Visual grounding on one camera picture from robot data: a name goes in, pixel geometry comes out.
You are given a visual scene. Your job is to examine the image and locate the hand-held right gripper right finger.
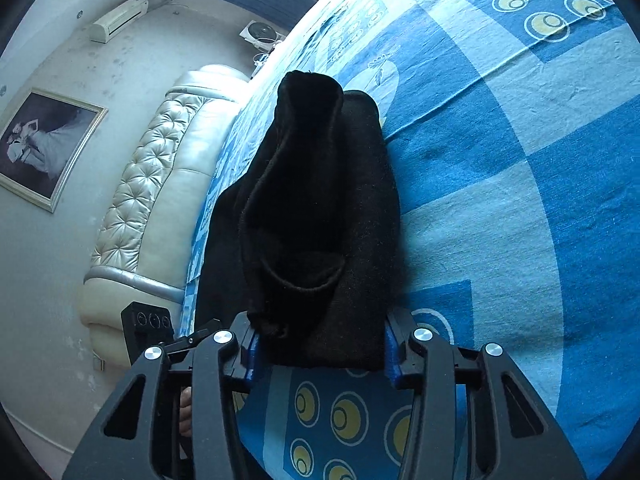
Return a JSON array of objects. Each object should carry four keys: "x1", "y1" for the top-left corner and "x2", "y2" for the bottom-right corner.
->
[{"x1": 384, "y1": 310, "x2": 588, "y2": 480}]

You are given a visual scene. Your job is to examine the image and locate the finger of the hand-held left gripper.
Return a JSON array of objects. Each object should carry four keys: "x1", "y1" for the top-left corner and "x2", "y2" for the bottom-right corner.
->
[{"x1": 167, "y1": 317, "x2": 222, "y2": 361}]

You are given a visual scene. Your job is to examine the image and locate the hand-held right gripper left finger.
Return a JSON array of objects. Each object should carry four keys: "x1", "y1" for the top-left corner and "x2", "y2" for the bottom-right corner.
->
[{"x1": 62, "y1": 312, "x2": 267, "y2": 480}]

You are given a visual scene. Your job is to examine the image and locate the black pants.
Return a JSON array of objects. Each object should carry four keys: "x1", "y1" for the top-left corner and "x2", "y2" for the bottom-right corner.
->
[{"x1": 197, "y1": 70, "x2": 413, "y2": 371}]

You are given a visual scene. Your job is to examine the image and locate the person's left hand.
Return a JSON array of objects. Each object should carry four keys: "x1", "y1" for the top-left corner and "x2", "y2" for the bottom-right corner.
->
[{"x1": 178, "y1": 387, "x2": 195, "y2": 438}]

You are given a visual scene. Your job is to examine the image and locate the white tufted leather headboard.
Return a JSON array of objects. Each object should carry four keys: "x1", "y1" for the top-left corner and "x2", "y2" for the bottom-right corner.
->
[{"x1": 80, "y1": 64, "x2": 251, "y2": 356}]

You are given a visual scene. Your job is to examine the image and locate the blue patterned bed sheet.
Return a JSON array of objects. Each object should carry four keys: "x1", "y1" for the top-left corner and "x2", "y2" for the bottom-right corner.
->
[{"x1": 180, "y1": 0, "x2": 640, "y2": 480}]

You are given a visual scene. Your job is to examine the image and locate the white electric fan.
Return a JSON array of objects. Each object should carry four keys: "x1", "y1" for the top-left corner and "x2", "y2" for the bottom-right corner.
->
[{"x1": 239, "y1": 20, "x2": 287, "y2": 57}]

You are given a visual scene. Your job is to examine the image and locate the framed wall picture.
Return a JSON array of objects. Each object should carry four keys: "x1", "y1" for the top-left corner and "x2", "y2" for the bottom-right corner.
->
[{"x1": 0, "y1": 87, "x2": 109, "y2": 213}]

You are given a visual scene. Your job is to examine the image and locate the white wall air conditioner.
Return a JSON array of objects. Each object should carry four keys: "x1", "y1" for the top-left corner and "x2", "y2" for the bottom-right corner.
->
[{"x1": 89, "y1": 0, "x2": 150, "y2": 44}]

